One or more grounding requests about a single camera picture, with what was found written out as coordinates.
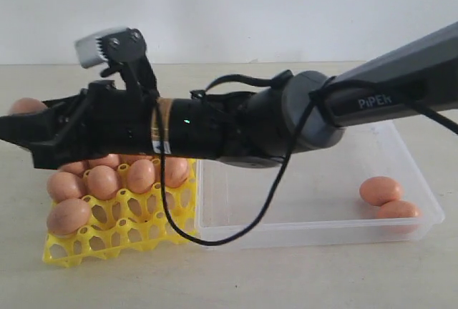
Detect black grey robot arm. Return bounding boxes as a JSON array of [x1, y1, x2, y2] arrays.
[[1, 24, 457, 170]]

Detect clear plastic box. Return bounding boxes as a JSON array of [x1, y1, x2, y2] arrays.
[[195, 122, 444, 249]]

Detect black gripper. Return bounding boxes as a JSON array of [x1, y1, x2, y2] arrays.
[[1, 80, 158, 170]]

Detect brown egg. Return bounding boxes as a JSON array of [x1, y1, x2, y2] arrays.
[[59, 161, 89, 177], [165, 157, 190, 188], [89, 154, 121, 169], [120, 154, 152, 165], [87, 165, 122, 200], [359, 176, 404, 207], [376, 200, 422, 234], [47, 198, 92, 236], [127, 160, 155, 194], [8, 97, 47, 115], [47, 172, 87, 202]]

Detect yellow plastic egg tray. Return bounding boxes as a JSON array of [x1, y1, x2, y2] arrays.
[[42, 159, 199, 268]]

